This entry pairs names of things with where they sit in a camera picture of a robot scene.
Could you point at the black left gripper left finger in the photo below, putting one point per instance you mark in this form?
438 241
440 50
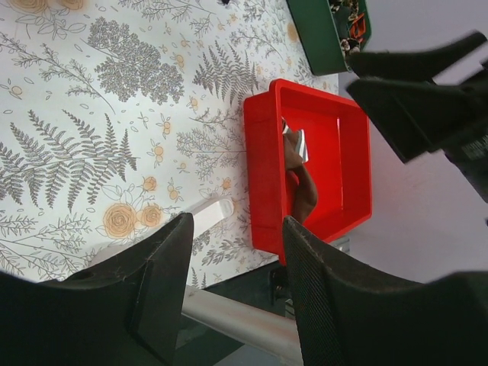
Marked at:
123 311

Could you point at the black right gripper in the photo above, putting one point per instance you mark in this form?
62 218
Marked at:
415 117

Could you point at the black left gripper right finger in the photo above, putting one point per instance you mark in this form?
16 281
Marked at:
349 313

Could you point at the brown sock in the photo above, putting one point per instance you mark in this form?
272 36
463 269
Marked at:
295 149
305 196

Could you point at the silver stand pole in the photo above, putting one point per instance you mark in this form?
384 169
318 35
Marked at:
268 332

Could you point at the red plastic tray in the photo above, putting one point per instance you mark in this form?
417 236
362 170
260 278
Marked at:
337 137

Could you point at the green compartment box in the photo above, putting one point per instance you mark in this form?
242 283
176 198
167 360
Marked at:
330 31

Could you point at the white stand base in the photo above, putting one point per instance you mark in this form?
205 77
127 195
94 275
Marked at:
206 215

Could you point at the floral table mat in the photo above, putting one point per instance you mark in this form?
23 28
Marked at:
116 116

